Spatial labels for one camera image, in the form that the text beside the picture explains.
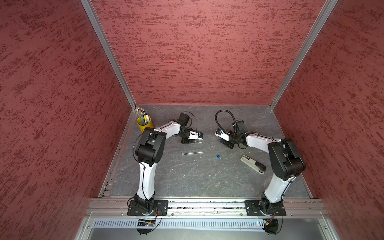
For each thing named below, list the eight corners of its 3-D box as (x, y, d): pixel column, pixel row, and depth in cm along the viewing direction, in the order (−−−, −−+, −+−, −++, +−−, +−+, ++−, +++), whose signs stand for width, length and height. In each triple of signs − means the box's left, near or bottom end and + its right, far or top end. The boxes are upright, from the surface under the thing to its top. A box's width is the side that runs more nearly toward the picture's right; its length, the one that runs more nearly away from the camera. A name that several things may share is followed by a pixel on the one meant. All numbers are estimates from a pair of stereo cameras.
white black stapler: (239, 161, 93) (241, 157, 89) (242, 156, 95) (244, 153, 91) (261, 175, 87) (264, 172, 84) (263, 169, 89) (266, 166, 86)
